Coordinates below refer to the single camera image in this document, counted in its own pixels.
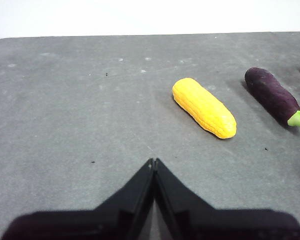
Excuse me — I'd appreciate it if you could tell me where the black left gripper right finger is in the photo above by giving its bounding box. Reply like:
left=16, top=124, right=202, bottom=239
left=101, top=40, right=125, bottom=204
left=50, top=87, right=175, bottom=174
left=153, top=157, right=300, bottom=240

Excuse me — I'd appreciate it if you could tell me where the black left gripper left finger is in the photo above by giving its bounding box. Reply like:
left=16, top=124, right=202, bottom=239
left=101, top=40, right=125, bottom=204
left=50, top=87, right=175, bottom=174
left=0, top=157, right=155, bottom=240

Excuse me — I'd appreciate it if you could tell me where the yellow corn cob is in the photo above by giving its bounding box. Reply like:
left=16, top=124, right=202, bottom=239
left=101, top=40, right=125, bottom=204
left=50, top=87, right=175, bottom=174
left=171, top=77, right=238, bottom=140

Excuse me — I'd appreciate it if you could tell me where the purple eggplant with green stem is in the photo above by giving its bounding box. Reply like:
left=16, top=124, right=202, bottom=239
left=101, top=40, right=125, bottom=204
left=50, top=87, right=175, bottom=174
left=244, top=66, right=300, bottom=130

